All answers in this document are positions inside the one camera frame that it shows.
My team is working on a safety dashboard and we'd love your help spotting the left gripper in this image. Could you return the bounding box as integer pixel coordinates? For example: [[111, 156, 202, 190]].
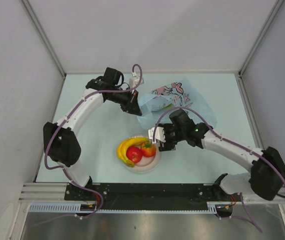
[[107, 87, 142, 116]]

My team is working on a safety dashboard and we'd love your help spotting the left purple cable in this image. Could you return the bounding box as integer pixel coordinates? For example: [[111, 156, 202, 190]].
[[29, 64, 144, 226]]

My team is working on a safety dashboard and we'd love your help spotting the green fake fruit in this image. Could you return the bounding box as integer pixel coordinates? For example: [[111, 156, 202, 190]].
[[160, 103, 175, 110]]

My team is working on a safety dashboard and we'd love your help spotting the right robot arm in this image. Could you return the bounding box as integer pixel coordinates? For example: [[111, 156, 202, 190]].
[[148, 107, 285, 201]]

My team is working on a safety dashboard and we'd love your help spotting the red fake apple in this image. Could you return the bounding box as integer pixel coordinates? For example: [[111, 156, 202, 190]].
[[126, 146, 143, 164]]

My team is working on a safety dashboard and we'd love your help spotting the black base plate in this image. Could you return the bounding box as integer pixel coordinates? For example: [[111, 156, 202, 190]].
[[64, 183, 241, 211]]

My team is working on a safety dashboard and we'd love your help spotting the light blue plastic bag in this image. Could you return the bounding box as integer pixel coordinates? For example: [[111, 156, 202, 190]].
[[137, 79, 217, 130]]

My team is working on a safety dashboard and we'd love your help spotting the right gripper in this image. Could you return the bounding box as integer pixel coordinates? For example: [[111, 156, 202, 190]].
[[155, 123, 186, 151]]

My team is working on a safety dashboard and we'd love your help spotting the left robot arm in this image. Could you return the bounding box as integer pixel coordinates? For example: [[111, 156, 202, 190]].
[[43, 67, 143, 200]]

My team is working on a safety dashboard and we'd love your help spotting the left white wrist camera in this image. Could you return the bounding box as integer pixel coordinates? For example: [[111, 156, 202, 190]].
[[128, 75, 145, 89]]

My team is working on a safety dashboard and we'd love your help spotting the orange red fake peach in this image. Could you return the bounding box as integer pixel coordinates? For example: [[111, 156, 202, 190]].
[[140, 141, 157, 158]]

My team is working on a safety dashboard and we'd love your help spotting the aluminium frame rail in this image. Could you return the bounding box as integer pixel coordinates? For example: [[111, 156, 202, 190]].
[[18, 181, 285, 205]]

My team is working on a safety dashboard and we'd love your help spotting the white paper plate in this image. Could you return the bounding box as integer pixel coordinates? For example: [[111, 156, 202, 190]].
[[116, 134, 162, 174]]

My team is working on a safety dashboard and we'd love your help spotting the yellow fake fruit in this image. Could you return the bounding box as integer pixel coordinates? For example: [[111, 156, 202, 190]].
[[116, 137, 149, 168]]

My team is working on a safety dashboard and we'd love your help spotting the white slotted cable duct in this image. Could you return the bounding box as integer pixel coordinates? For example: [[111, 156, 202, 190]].
[[28, 201, 220, 215]]

